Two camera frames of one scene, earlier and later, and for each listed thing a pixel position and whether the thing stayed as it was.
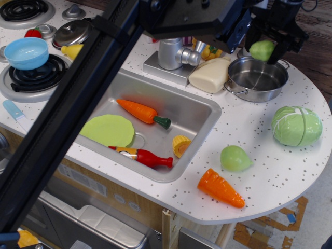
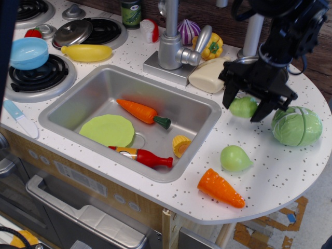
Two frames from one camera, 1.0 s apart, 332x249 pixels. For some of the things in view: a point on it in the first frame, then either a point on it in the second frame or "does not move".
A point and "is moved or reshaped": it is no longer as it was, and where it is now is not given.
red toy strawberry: (35, 32) does not move
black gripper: (278, 22) -> (265, 78)
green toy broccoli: (262, 50) is moved or reshaped
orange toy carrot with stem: (144, 114) does not move
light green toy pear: (233, 158) does not move
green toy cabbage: (295, 126) does not move
